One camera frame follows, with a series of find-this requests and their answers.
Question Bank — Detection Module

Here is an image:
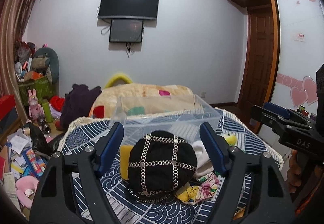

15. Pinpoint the yellow sponge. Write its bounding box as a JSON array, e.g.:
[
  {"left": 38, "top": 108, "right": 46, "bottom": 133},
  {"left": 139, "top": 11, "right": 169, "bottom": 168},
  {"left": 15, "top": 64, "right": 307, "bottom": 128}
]
[{"left": 120, "top": 145, "right": 133, "bottom": 181}]

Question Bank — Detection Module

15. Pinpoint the red box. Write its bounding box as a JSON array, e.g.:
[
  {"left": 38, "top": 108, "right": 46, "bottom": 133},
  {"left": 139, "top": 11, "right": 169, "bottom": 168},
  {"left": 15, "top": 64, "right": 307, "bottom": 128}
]
[{"left": 0, "top": 95, "right": 16, "bottom": 120}]

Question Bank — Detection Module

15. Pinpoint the grey green plush toy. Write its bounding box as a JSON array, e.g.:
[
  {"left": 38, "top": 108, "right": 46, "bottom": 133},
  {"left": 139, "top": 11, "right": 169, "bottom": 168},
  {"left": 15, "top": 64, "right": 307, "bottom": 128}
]
[{"left": 31, "top": 47, "right": 59, "bottom": 85}]

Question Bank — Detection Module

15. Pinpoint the small black wall monitor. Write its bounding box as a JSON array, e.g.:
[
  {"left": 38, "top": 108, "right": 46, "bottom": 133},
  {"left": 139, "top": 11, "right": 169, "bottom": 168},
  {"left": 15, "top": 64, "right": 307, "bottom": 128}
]
[{"left": 109, "top": 19, "right": 143, "bottom": 43}]

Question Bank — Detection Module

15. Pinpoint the right hand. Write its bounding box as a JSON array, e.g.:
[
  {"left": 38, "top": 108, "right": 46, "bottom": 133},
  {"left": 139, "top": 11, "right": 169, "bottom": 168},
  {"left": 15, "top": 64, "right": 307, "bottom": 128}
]
[{"left": 286, "top": 150, "right": 302, "bottom": 193}]

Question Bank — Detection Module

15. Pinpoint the blue white patterned bedspread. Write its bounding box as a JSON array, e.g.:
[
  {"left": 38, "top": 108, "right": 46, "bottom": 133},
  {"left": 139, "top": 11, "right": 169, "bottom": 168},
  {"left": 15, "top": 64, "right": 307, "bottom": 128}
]
[{"left": 59, "top": 108, "right": 283, "bottom": 223}]

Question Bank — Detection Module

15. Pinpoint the floral silk scarf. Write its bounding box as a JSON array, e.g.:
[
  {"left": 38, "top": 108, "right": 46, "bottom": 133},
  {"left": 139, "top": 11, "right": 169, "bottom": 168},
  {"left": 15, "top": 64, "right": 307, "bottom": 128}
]
[{"left": 174, "top": 172, "right": 220, "bottom": 205}]

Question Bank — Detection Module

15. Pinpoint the red plush item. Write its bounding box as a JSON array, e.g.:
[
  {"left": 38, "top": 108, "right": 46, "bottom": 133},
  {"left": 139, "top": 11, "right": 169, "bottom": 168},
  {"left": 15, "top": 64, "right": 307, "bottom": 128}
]
[{"left": 49, "top": 95, "right": 65, "bottom": 112}]

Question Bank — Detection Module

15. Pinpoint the clear plastic storage box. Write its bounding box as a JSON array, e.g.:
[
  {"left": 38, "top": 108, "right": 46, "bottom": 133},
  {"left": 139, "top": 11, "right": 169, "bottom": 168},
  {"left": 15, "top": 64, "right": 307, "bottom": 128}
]
[{"left": 109, "top": 96, "right": 222, "bottom": 144}]

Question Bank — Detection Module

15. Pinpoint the green bottle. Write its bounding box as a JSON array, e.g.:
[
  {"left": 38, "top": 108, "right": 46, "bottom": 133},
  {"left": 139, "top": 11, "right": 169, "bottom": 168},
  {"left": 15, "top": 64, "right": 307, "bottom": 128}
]
[{"left": 42, "top": 99, "right": 53, "bottom": 123}]

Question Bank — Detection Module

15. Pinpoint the green cardboard box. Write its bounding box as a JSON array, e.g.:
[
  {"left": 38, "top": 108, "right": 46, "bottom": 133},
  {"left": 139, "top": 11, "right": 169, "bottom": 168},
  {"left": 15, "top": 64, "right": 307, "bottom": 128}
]
[{"left": 18, "top": 76, "right": 56, "bottom": 106}]

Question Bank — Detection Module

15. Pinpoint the pink rabbit doll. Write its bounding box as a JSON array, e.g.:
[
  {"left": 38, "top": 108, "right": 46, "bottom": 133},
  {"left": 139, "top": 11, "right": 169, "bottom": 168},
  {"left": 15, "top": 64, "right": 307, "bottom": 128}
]
[{"left": 28, "top": 89, "right": 45, "bottom": 122}]

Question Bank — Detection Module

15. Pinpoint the pink plush on floor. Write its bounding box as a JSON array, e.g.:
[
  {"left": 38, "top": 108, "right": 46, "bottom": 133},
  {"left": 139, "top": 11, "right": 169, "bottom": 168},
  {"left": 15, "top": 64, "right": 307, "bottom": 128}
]
[{"left": 15, "top": 175, "right": 39, "bottom": 209}]

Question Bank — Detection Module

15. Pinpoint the beige plush blanket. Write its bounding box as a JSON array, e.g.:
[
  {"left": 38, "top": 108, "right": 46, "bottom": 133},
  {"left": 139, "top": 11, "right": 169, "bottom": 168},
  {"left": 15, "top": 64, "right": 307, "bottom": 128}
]
[{"left": 89, "top": 83, "right": 202, "bottom": 118}]

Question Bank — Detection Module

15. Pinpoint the dark purple garment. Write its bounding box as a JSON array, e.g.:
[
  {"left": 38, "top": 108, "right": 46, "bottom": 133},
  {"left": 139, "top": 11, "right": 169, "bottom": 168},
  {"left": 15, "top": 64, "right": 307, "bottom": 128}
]
[{"left": 59, "top": 84, "right": 102, "bottom": 130}]

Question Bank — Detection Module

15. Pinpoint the black wall television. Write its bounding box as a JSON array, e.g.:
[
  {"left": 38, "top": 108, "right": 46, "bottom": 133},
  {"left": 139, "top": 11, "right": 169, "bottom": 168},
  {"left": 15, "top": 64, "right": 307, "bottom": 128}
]
[{"left": 98, "top": 0, "right": 159, "bottom": 20}]

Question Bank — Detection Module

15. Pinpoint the black beret with silver chains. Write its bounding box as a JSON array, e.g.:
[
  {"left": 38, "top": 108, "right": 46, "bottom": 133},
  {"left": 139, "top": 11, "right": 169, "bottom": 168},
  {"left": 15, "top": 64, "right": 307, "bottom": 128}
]
[{"left": 127, "top": 130, "right": 197, "bottom": 203}]

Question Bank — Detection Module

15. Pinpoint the yellow plush headband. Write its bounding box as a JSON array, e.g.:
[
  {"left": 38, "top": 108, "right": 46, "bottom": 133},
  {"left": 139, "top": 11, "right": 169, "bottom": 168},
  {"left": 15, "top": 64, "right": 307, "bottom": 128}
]
[{"left": 104, "top": 72, "right": 133, "bottom": 89}]

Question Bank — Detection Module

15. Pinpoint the striped red curtain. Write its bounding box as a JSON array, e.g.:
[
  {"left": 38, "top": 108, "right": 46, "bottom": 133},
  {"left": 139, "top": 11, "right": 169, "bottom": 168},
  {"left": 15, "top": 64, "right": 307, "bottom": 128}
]
[{"left": 1, "top": 0, "right": 36, "bottom": 121}]

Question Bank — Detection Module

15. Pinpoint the white towel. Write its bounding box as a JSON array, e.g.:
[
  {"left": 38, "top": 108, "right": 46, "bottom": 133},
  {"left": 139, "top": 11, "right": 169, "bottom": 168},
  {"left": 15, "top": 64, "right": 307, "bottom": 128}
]
[{"left": 192, "top": 141, "right": 214, "bottom": 177}]

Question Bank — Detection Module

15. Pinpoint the brown wooden wardrobe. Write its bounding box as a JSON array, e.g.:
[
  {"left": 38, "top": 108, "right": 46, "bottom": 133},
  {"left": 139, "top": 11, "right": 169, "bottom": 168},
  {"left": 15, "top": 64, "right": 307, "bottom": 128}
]
[{"left": 229, "top": 0, "right": 279, "bottom": 133}]

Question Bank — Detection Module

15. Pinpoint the white sliding door with hearts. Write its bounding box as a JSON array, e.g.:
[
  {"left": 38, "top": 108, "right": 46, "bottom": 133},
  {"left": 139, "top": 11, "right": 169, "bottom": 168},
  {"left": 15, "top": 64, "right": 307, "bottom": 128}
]
[{"left": 271, "top": 0, "right": 323, "bottom": 113}]

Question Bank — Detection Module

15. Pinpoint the yellow round plush toy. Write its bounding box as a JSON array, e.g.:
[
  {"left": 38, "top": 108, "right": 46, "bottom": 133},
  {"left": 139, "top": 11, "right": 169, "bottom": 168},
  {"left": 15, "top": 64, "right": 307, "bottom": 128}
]
[{"left": 221, "top": 133, "right": 237, "bottom": 146}]

